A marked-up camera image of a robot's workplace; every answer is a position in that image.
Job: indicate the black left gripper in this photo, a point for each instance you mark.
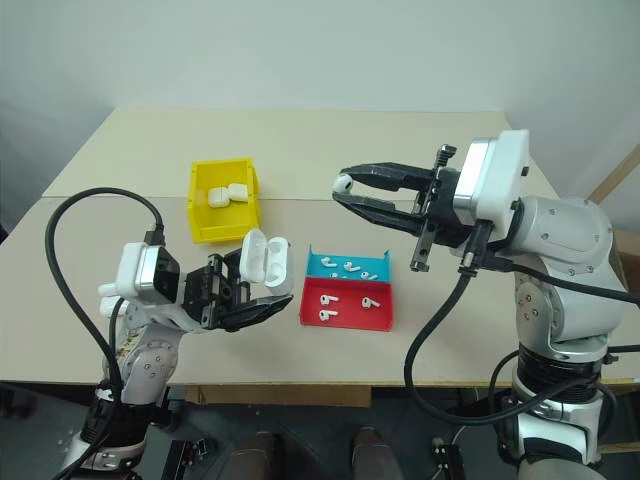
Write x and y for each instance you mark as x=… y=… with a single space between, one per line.
x=205 y=295

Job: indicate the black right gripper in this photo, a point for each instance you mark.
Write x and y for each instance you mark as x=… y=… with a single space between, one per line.
x=445 y=210

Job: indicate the white earbud case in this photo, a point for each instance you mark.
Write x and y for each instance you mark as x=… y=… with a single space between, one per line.
x=218 y=197
x=238 y=192
x=277 y=265

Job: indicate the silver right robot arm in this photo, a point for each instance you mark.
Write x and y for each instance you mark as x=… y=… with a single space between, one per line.
x=570 y=250

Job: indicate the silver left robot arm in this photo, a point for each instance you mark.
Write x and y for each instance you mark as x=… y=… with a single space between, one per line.
x=150 y=365

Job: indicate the yellow plastic bin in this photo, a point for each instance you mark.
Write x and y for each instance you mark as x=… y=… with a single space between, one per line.
x=220 y=222

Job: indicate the closed white earbud case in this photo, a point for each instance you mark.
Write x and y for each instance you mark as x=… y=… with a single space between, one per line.
x=238 y=192
x=218 y=197

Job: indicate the blue plastic tray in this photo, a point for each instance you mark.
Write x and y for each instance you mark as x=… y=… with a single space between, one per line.
x=320 y=267

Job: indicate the red plastic tray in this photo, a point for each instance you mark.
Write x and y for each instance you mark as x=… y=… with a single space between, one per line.
x=350 y=317

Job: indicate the dark rounded shape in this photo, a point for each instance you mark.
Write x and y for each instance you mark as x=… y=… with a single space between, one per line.
x=255 y=457
x=372 y=455

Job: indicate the wooden board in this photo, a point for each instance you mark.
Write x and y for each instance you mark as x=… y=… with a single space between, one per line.
x=617 y=175

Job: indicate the brown cardboard box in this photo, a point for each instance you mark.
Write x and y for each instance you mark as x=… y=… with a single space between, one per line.
x=629 y=260

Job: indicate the small black box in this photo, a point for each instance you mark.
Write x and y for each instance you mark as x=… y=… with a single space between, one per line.
x=447 y=460

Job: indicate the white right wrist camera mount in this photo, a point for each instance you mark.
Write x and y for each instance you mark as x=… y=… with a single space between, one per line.
x=495 y=180

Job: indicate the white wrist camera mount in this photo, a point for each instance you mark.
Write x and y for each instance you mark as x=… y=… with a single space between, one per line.
x=131 y=270
x=495 y=180

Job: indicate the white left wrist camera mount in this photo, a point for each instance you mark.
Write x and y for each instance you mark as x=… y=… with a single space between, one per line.
x=131 y=270

